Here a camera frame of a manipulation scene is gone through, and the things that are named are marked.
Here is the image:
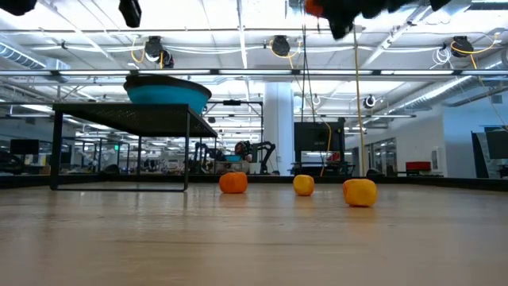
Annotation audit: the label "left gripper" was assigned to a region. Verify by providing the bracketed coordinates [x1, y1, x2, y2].
[118, 0, 143, 29]

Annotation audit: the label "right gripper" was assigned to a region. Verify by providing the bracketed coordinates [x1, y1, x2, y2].
[317, 0, 398, 41]

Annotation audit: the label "blue collapsible colander grey rim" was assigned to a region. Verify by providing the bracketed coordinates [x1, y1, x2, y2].
[122, 74, 213, 115]

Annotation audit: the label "yellow red small fruit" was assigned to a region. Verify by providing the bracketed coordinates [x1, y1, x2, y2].
[342, 178, 379, 208]

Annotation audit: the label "orange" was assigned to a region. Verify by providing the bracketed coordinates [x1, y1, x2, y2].
[218, 171, 249, 195]

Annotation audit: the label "black mesh metal rack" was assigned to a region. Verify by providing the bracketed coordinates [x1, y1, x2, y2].
[49, 102, 218, 192]

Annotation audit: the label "white pillar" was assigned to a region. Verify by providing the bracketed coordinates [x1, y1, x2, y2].
[263, 82, 295, 176]

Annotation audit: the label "black monitor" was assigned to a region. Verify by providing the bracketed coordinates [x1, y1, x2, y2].
[294, 121, 345, 153]

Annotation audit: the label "small dark background monitor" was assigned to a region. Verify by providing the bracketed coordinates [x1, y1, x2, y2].
[10, 138, 40, 156]

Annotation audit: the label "red box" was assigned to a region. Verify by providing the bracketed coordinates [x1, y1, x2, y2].
[405, 160, 433, 172]

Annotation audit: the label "dark screen panel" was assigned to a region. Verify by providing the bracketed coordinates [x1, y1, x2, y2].
[471, 126, 508, 180]

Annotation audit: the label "black hanging cables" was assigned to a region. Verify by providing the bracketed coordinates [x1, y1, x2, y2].
[300, 15, 321, 125]

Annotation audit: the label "long yellow cable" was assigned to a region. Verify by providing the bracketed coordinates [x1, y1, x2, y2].
[352, 27, 368, 177]

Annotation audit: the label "short yellow hanging cable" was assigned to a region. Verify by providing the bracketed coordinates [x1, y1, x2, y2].
[319, 118, 333, 176]

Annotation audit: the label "black aluminium table frame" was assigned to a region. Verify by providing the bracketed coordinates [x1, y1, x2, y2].
[0, 173, 508, 192]

